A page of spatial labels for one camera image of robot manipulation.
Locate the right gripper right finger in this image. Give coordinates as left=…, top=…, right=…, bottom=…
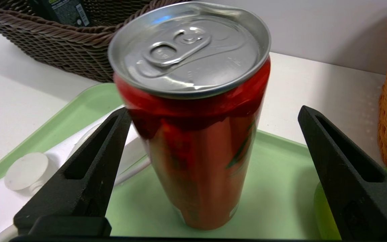
left=298, top=106, right=387, bottom=240

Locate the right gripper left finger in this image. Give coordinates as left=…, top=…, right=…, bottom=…
left=14, top=108, right=132, bottom=236

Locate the green lime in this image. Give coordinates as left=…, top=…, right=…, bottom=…
left=313, top=167, right=387, bottom=240

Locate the red drink can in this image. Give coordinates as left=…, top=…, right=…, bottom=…
left=108, top=1, right=271, bottom=231

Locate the black bottle with cap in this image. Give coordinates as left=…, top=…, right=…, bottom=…
left=28, top=0, right=92, bottom=28

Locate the dark brown wicker basket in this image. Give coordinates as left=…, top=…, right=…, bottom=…
left=0, top=0, right=187, bottom=83

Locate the light green plastic tray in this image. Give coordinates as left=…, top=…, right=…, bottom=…
left=0, top=82, right=321, bottom=240

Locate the white power strip cord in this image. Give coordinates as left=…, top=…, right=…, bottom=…
left=5, top=152, right=151, bottom=194

